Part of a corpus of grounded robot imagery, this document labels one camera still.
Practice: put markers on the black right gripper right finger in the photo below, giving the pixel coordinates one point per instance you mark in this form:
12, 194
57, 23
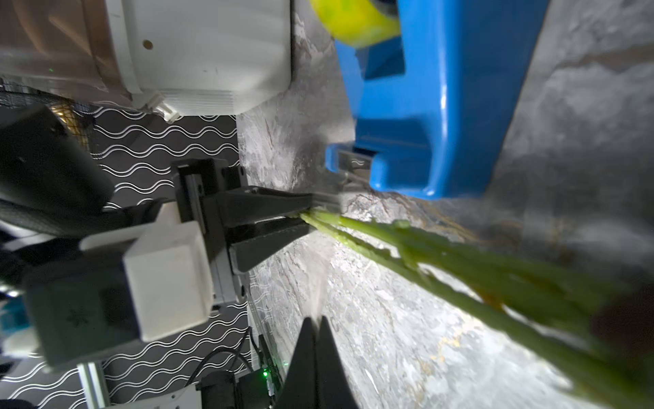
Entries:
333, 390

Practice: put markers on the blue tape dispenser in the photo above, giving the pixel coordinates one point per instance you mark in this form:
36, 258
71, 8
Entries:
433, 103

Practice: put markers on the brown lid white storage box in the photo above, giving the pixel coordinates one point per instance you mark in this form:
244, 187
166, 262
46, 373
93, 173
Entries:
174, 58

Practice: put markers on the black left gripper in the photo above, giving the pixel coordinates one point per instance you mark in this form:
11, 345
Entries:
206, 192

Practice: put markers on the pink artificial flower bouquet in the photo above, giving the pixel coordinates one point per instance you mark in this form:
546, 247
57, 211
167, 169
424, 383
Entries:
596, 330

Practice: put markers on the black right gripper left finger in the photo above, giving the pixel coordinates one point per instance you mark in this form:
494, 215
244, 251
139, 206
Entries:
300, 386

